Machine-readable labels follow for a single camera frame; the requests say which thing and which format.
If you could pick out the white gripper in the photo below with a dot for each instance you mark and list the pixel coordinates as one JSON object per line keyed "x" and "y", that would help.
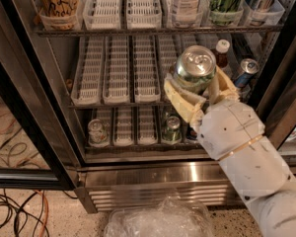
{"x": 231, "y": 128}

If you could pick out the green LaCroix can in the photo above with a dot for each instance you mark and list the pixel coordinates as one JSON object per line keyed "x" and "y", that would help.
{"x": 195, "y": 68}

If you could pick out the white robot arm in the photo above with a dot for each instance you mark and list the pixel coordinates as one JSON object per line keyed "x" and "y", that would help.
{"x": 265, "y": 184}

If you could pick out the blue can bottom shelf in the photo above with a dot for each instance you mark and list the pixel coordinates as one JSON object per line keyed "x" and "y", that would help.
{"x": 190, "y": 134}

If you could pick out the green can bottom rear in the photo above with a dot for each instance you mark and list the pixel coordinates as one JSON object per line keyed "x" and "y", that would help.
{"x": 169, "y": 111}

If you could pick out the green can bottom front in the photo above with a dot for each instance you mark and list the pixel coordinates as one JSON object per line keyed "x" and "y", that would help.
{"x": 171, "y": 132}

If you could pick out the blue can middle shelf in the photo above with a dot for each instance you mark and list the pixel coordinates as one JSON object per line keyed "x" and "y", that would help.
{"x": 248, "y": 68}

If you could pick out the white label bottle top shelf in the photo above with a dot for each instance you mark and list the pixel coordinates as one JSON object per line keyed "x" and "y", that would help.
{"x": 185, "y": 13}

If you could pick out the blue striped can top shelf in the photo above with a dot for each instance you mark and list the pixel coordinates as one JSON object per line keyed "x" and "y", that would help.
{"x": 262, "y": 2}

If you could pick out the white can bottom shelf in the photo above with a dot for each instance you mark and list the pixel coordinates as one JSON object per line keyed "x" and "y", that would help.
{"x": 98, "y": 136}

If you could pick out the stainless steel fridge cabinet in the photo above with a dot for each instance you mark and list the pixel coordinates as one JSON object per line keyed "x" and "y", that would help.
{"x": 113, "y": 178}

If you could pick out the orange LaCroix can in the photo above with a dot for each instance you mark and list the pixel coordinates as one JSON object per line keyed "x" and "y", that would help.
{"x": 59, "y": 14}

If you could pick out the open glass fridge door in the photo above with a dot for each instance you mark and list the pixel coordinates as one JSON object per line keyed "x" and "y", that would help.
{"x": 32, "y": 87}

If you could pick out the clear plastic bag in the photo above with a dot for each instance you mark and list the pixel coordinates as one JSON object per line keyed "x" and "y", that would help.
{"x": 170, "y": 218}

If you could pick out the bottom wire shelf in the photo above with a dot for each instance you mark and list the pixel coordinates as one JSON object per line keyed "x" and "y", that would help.
{"x": 157, "y": 147}

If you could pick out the wire shelf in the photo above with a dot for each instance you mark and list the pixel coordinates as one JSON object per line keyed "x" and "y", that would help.
{"x": 91, "y": 103}
{"x": 155, "y": 32}
{"x": 157, "y": 147}

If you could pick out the top wire shelf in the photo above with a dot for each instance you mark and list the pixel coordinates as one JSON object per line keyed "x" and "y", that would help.
{"x": 155, "y": 32}

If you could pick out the middle wire shelf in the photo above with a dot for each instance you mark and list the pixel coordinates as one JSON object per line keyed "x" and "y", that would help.
{"x": 91, "y": 103}

